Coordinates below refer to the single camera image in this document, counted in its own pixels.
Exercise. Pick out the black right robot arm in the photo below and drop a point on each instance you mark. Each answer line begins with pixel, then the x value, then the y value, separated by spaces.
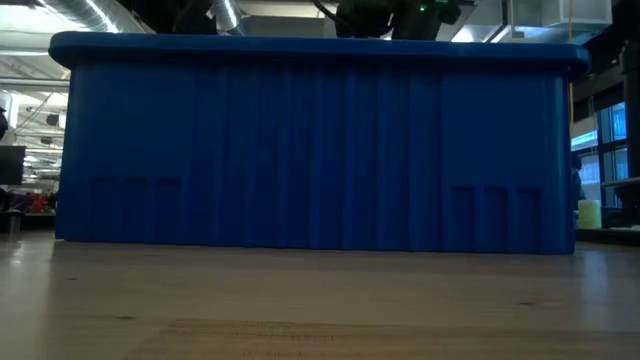
pixel 390 20

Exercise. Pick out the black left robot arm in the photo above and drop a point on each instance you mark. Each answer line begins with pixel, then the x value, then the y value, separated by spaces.
pixel 195 17

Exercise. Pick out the blue plastic bin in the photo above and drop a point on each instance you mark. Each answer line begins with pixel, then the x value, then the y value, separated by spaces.
pixel 300 150

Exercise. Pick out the person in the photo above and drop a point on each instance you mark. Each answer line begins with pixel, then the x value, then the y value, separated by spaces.
pixel 576 185

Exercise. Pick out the yellow-green plastic container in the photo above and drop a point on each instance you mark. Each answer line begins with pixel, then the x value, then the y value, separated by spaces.
pixel 590 215

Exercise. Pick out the black monitor screen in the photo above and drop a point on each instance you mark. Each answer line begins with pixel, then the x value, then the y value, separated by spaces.
pixel 11 164

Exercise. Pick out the white ceiling box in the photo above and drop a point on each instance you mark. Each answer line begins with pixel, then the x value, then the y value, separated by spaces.
pixel 590 12

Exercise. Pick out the black metal pole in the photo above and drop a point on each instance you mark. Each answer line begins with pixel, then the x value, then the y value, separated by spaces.
pixel 631 100

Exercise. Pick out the narrow silver ceiling duct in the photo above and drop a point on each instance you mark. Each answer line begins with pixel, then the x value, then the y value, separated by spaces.
pixel 227 15

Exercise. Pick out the wide silver ceiling duct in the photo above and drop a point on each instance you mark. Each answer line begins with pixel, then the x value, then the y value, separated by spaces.
pixel 75 10

